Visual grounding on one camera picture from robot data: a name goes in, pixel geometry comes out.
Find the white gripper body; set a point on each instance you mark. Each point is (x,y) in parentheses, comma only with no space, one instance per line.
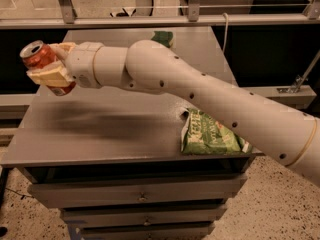
(81,64)

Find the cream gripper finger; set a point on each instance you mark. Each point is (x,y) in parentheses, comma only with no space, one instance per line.
(54,75)
(63,49)

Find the red coke can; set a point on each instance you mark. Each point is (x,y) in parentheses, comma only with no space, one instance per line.
(37,55)

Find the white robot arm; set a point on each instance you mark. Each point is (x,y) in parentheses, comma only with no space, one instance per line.
(289,136)

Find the green yellow sponge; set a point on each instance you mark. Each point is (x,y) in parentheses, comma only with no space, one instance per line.
(163,37)

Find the grey drawer cabinet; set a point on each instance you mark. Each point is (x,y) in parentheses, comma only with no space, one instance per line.
(110,134)

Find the green chip bag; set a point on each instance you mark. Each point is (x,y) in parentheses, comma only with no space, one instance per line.
(202,135)

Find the middle grey drawer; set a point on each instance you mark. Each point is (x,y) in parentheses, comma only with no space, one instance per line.
(144,216)

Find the grey drawer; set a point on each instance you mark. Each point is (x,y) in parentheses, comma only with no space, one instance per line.
(137,191)
(153,232)
(144,216)

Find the top grey drawer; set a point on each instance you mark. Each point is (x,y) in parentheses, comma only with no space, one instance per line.
(137,191)

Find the bottom grey drawer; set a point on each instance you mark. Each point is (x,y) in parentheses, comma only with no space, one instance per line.
(153,232)

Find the grey metal railing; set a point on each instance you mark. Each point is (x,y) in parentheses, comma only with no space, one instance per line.
(72,14)

